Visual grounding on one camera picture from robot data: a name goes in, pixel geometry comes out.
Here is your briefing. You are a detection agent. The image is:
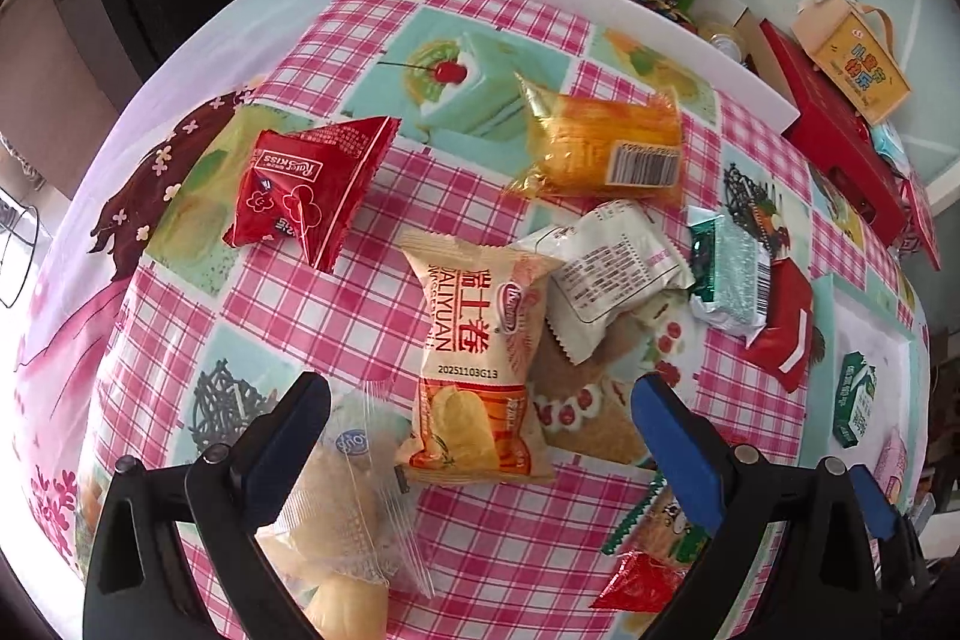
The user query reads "pink snack packet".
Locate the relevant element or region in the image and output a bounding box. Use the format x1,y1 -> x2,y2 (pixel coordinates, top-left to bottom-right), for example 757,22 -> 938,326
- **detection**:
874,427 -> 908,505

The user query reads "large red gift box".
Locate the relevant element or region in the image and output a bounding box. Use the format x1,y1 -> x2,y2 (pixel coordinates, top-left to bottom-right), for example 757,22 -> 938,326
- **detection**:
760,19 -> 907,247

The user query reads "red triangular snack packet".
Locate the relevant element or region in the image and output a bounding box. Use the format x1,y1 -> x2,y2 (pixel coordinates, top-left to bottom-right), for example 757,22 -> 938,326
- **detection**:
223,117 -> 400,273

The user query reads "green silver snack packet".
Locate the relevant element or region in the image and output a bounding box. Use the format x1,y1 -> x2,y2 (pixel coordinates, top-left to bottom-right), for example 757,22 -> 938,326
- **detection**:
686,206 -> 771,346

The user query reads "green white small packet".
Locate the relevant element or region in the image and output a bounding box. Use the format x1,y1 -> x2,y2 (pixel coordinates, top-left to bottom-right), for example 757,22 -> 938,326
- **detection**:
833,351 -> 877,448

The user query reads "yellow gift box with handle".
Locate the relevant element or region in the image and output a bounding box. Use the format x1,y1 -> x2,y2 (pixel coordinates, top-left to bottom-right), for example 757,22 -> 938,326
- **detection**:
791,0 -> 911,127

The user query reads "red white-striped snack packet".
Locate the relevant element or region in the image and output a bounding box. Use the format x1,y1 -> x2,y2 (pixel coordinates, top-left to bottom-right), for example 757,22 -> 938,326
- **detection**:
743,259 -> 814,395

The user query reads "orange cake snack packet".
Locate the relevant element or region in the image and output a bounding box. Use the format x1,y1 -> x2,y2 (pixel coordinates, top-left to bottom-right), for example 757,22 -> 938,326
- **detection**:
508,76 -> 685,206

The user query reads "clear bag of buns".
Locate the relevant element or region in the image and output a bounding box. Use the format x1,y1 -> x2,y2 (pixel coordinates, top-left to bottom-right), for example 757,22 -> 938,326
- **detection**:
257,383 -> 434,638

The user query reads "pink checked tablecloth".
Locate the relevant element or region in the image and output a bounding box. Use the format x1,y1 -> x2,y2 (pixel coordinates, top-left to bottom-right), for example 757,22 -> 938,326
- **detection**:
57,0 -> 929,638

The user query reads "red patterned cake packet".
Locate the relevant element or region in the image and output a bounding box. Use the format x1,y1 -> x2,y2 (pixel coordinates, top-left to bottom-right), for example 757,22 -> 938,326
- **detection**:
590,473 -> 709,614

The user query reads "white printed snack packet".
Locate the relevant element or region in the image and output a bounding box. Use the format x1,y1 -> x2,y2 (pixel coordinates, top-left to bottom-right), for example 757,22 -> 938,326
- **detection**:
514,200 -> 693,365

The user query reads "light blue wipes pack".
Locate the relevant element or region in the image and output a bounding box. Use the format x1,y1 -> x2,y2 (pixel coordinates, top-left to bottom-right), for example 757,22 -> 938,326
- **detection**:
871,122 -> 913,179

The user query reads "beige orange chips packet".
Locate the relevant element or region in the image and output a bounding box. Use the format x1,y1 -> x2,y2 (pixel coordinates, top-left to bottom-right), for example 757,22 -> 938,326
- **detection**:
397,229 -> 562,486

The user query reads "red patterned box lid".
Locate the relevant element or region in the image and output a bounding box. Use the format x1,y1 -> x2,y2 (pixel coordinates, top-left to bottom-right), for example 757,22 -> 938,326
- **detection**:
900,169 -> 942,271

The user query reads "teal rimmed white tray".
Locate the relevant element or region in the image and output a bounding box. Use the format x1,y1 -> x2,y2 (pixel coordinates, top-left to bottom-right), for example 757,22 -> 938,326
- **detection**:
797,275 -> 929,510

